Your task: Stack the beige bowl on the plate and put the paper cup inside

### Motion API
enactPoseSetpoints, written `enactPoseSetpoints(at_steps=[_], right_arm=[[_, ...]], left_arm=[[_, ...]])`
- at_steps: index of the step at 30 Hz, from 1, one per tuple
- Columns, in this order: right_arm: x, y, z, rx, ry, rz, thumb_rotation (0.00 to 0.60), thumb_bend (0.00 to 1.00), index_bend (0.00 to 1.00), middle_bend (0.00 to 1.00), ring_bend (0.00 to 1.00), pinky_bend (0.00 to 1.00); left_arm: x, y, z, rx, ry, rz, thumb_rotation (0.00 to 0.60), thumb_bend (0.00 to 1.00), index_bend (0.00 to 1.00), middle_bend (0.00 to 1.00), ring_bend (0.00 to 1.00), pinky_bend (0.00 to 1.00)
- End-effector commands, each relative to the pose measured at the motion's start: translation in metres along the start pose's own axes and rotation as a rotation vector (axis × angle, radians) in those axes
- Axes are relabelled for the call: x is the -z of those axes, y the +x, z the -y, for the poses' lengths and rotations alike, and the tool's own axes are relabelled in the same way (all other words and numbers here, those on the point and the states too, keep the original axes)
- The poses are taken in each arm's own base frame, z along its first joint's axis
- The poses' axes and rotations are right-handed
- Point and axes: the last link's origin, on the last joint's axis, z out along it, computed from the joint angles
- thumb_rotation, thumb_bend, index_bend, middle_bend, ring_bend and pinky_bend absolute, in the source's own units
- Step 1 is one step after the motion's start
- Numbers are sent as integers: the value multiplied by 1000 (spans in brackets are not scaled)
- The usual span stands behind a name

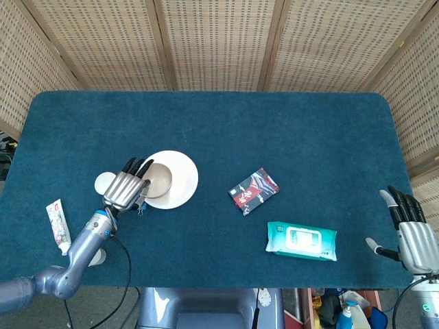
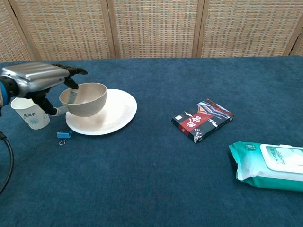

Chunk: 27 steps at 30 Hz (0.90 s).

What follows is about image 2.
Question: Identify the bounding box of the green wet wipes pack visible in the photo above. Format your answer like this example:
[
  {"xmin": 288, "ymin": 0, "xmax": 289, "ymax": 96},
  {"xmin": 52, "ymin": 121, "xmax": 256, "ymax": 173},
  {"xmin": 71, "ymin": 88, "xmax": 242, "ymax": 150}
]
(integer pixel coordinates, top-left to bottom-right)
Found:
[{"xmin": 229, "ymin": 141, "xmax": 303, "ymax": 192}]

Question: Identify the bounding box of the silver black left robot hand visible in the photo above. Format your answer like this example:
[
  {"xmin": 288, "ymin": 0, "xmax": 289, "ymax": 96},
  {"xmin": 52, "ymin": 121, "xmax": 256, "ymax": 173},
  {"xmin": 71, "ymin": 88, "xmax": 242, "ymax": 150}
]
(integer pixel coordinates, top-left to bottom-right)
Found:
[{"xmin": 0, "ymin": 61, "xmax": 89, "ymax": 116}]

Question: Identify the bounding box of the black cable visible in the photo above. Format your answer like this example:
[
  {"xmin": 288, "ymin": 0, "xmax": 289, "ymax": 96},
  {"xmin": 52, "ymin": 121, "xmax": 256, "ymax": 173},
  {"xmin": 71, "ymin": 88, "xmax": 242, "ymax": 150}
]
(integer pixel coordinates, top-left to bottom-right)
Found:
[{"xmin": 0, "ymin": 130, "xmax": 14, "ymax": 195}]

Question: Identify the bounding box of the black red patterned box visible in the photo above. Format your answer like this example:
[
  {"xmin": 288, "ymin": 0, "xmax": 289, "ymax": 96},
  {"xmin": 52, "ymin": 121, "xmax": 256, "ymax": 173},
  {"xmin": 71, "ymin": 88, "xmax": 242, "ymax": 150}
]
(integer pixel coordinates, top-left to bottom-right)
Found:
[{"xmin": 170, "ymin": 98, "xmax": 235, "ymax": 144}]

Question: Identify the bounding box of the white paper cup blue print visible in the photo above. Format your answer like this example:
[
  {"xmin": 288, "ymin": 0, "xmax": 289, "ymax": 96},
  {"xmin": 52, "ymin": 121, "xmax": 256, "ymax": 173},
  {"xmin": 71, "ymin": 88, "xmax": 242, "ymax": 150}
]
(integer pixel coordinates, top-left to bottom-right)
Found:
[{"xmin": 10, "ymin": 97, "xmax": 51, "ymax": 130}]

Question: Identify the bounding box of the dark blue table cloth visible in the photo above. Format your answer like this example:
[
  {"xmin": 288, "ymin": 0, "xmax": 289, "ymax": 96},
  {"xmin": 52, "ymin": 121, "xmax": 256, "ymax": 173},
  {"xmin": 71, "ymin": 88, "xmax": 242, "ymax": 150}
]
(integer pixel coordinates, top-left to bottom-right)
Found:
[{"xmin": 0, "ymin": 55, "xmax": 303, "ymax": 227}]

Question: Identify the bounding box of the beige bowl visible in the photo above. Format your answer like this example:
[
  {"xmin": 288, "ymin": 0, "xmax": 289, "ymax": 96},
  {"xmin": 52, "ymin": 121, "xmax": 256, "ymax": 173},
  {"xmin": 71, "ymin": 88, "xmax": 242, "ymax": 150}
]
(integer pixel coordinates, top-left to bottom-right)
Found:
[{"xmin": 59, "ymin": 82, "xmax": 107, "ymax": 118}]

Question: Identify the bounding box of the blue binder clip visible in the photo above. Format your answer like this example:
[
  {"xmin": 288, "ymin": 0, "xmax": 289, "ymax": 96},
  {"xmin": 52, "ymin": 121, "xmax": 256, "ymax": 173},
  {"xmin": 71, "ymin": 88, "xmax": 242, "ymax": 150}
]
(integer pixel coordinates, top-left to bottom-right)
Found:
[{"xmin": 56, "ymin": 131, "xmax": 73, "ymax": 146}]

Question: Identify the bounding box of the woven folding screen panel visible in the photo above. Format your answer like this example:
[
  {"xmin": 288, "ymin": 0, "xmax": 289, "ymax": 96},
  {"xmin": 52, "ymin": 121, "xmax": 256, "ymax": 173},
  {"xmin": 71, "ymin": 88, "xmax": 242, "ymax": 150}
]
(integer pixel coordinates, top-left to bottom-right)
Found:
[
  {"xmin": 8, "ymin": 0, "xmax": 117, "ymax": 61},
  {"xmin": 0, "ymin": 0, "xmax": 33, "ymax": 63},
  {"xmin": 197, "ymin": 0, "xmax": 303, "ymax": 58},
  {"xmin": 107, "ymin": 0, "xmax": 205, "ymax": 59},
  {"xmin": 290, "ymin": 33, "xmax": 303, "ymax": 56}
]

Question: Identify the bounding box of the large round white plate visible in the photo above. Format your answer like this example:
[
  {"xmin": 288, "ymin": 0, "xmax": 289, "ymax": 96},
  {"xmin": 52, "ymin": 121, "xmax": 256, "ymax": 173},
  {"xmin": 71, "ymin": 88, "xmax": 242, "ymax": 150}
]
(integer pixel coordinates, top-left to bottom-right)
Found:
[{"xmin": 65, "ymin": 88, "xmax": 138, "ymax": 136}]

